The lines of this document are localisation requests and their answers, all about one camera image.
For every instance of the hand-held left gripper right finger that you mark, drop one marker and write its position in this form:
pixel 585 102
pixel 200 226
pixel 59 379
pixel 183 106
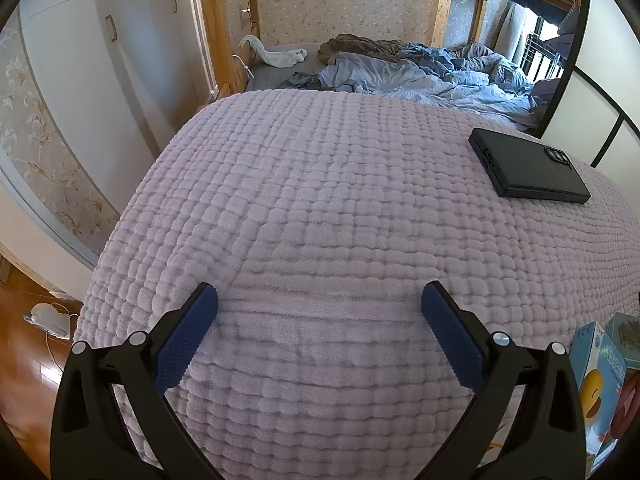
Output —
pixel 452 332

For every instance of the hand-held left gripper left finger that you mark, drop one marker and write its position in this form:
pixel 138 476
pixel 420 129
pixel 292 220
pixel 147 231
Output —
pixel 187 330

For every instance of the white floor device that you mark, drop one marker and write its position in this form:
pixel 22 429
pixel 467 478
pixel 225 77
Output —
pixel 47 317

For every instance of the light blue carton box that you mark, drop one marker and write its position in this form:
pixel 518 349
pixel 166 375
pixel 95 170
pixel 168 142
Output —
pixel 595 375

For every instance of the teal patterned box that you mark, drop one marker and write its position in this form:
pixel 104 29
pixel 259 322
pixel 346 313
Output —
pixel 625 332

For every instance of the black phone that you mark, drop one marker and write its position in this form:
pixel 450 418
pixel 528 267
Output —
pixel 525 170

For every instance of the lilac waffle blanket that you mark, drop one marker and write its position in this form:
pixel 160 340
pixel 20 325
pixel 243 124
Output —
pixel 325 185

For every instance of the white wardrobe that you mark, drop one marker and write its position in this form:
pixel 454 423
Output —
pixel 100 85

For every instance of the blue duvet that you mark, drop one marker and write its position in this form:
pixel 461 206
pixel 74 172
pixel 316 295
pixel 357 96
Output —
pixel 400 75

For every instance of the grey bed sheet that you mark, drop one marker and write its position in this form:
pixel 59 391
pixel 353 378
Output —
pixel 270 77

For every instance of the black framed white panel door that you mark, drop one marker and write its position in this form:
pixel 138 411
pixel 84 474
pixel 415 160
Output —
pixel 600 110

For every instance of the white garment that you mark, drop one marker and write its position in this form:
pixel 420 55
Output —
pixel 280 57

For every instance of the black metal railing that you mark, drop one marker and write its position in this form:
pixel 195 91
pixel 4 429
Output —
pixel 545 50

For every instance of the brown blanket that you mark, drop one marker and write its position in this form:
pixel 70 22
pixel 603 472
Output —
pixel 350 45

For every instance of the wooden bed frame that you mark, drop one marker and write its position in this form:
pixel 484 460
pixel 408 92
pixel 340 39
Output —
pixel 255 15

